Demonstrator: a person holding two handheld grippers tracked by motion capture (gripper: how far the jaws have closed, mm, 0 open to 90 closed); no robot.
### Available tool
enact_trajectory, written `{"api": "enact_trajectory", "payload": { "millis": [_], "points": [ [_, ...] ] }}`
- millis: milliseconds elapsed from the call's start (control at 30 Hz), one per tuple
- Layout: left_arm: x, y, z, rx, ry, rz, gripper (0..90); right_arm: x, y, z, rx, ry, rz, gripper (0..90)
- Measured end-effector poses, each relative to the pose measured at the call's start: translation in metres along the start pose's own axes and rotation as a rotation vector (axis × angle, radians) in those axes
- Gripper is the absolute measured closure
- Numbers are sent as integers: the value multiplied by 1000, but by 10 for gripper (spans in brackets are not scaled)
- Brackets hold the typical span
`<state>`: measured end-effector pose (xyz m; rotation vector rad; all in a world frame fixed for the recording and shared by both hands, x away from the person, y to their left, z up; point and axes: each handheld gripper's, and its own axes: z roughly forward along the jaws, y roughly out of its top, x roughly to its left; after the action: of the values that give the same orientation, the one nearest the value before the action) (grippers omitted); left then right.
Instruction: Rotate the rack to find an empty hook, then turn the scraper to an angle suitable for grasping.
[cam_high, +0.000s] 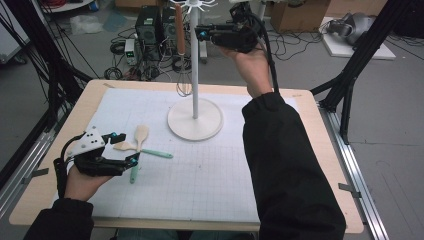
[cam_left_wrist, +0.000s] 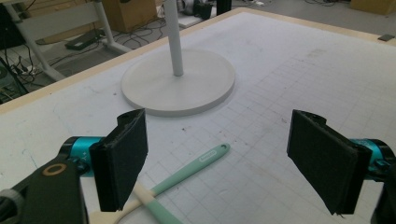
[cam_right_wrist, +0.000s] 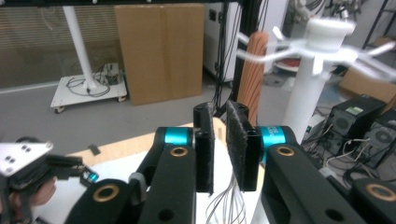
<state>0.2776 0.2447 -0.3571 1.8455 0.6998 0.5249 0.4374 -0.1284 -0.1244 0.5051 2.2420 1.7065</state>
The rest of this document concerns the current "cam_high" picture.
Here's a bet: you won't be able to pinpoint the person's right hand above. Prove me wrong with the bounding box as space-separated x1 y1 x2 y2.
218 44 274 99

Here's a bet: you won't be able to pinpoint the large cardboard box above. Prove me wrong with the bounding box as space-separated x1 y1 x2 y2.
269 0 332 34

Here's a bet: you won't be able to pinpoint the grey headset device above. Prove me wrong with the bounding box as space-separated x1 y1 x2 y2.
326 12 376 46

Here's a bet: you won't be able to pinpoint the hand-held gripper black cable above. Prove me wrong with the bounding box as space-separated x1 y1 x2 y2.
53 132 87 200
248 13 281 94

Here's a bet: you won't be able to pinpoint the white floor board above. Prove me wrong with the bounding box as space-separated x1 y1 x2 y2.
319 16 397 61

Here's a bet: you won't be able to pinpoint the teal sheet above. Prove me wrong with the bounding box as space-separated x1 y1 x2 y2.
102 12 128 33

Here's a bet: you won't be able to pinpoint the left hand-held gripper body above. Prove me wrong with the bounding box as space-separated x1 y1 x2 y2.
68 125 130 178

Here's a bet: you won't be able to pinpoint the whisk with brown wooden handle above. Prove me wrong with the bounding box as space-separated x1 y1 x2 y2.
174 3 194 99

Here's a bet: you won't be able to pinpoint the low cardboard box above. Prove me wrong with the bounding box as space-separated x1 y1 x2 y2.
114 0 168 9

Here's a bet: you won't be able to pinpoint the black frame struts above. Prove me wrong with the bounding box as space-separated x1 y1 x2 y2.
309 0 424 145

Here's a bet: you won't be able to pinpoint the left hand-held gripper black cable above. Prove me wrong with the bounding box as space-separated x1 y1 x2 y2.
53 132 87 200

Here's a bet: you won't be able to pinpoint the round white table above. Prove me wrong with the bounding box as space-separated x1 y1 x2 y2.
39 0 96 14

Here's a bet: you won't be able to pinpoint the white cabinet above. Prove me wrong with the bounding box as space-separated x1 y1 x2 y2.
0 0 31 64

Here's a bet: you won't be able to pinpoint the tangle of black cables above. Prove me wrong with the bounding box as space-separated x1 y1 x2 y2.
104 28 194 82

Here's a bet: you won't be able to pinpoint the person's left hand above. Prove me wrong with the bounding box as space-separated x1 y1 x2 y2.
63 164 113 203

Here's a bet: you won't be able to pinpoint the white hook stand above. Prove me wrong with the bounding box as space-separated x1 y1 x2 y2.
167 0 224 142

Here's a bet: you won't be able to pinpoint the right hand-held gripper black cable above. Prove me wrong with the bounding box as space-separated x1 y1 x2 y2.
248 13 281 94

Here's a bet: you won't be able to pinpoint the large black computer tower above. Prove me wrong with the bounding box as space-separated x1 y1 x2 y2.
134 5 163 61

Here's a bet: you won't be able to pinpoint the wooden spoon with green handle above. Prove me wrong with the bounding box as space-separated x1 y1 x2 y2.
129 124 150 185

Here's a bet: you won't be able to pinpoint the black frame with cables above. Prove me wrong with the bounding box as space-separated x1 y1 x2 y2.
0 0 94 189

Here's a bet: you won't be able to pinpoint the grey metal bracket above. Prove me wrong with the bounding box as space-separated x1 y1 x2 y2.
21 167 50 185
338 182 363 199

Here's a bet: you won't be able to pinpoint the aluminium rail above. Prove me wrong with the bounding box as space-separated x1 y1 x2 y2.
318 103 389 240
0 109 68 218

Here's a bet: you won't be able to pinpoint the clear plastic bag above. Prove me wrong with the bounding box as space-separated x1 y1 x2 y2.
69 14 105 36

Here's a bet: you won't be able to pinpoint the wooden spatula with green handle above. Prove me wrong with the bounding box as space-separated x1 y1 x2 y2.
113 140 174 159

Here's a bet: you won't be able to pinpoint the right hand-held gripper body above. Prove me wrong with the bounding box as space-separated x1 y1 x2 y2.
212 1 265 55

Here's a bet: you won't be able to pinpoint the white power supply unit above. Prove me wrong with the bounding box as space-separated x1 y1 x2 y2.
124 38 138 66

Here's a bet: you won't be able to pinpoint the small black computer tower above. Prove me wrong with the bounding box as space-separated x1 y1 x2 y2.
162 7 183 56

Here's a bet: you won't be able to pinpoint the thick white metal leg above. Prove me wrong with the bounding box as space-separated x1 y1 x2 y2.
255 0 268 21

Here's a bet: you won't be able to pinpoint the white grid mat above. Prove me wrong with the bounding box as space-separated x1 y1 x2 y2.
51 87 299 224

